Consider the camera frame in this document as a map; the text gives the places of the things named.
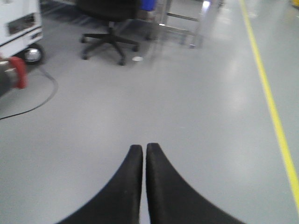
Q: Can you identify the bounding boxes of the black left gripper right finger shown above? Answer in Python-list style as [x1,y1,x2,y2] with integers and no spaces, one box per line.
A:
[146,143,242,224]

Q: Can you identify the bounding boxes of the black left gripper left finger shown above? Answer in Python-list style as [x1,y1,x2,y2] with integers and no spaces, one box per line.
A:
[59,145,143,224]

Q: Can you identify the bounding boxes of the crumpled paper scrap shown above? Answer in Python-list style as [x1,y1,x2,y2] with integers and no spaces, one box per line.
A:
[132,56,143,62]

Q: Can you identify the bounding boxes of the red-ended metal cylinder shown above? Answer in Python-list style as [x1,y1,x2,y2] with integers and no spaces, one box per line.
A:
[0,56,28,97]

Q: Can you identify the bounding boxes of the black office chair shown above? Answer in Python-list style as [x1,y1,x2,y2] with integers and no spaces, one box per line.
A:
[75,0,142,66]

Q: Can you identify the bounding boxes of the far-left blue bin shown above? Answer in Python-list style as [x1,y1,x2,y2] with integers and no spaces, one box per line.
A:
[140,0,156,11]

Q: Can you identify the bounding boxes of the white wheeled machine cart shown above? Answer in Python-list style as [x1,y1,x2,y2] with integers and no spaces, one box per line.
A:
[0,0,44,64]

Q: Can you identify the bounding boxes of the black floor cable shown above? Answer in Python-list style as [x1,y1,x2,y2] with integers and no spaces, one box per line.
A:
[0,67,59,121]

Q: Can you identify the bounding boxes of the stainless steel rack frame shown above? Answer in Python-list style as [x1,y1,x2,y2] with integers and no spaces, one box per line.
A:
[140,0,225,49]

